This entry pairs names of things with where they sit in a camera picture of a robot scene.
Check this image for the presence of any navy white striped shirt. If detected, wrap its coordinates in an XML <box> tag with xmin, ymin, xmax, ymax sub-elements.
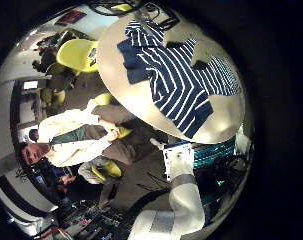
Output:
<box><xmin>116</xmin><ymin>19</ymin><xmax>242</xmax><ymax>140</ymax></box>

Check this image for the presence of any yellow chair under man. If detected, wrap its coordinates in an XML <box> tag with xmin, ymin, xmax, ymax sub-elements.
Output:
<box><xmin>90</xmin><ymin>93</ymin><xmax>134</xmax><ymax>139</ymax></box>

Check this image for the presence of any man in white jacket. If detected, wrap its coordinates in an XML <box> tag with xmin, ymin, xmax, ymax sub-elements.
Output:
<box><xmin>17</xmin><ymin>99</ymin><xmax>165</xmax><ymax>168</ymax></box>

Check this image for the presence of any small yellow chair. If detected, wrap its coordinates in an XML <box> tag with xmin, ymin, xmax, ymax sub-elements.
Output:
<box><xmin>52</xmin><ymin>89</ymin><xmax>67</xmax><ymax>107</ymax></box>
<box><xmin>110</xmin><ymin>3</ymin><xmax>134</xmax><ymax>13</ymax></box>
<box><xmin>40</xmin><ymin>88</ymin><xmax>54</xmax><ymax>106</ymax></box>
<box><xmin>45</xmin><ymin>62</ymin><xmax>68</xmax><ymax>76</ymax></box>

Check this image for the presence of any black equipment with green light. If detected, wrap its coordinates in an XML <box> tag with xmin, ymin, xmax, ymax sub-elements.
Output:
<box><xmin>197</xmin><ymin>159</ymin><xmax>249</xmax><ymax>214</ymax></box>

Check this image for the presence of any large yellow shell chair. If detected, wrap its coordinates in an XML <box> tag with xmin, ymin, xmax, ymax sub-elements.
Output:
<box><xmin>56</xmin><ymin>38</ymin><xmax>100</xmax><ymax>74</ymax></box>

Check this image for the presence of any seated person in dark clothes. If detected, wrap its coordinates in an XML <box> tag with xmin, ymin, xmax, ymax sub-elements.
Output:
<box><xmin>40</xmin><ymin>159</ymin><xmax>102</xmax><ymax>201</ymax></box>

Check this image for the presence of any cluttered work desk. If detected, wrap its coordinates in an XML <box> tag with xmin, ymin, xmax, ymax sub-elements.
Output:
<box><xmin>54</xmin><ymin>199</ymin><xmax>135</xmax><ymax>240</ymax></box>

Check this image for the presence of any person with dark hair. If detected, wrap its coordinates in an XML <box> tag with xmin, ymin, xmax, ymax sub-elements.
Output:
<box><xmin>28</xmin><ymin>129</ymin><xmax>40</xmax><ymax>143</ymax></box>

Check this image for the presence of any bright white screen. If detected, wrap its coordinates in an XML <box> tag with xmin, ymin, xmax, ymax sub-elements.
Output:
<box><xmin>23</xmin><ymin>80</ymin><xmax>39</xmax><ymax>91</ymax></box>

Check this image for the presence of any yellow chair with grey frame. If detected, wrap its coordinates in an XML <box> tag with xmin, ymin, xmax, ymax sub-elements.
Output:
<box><xmin>89</xmin><ymin>159</ymin><xmax>123</xmax><ymax>184</ymax></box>

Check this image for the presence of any teal cable bundle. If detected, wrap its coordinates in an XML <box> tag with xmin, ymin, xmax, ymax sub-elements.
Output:
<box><xmin>193</xmin><ymin>138</ymin><xmax>237</xmax><ymax>168</ymax></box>

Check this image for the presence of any red wall poster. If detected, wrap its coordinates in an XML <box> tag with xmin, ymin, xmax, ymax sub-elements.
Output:
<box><xmin>54</xmin><ymin>9</ymin><xmax>88</xmax><ymax>27</ymax></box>

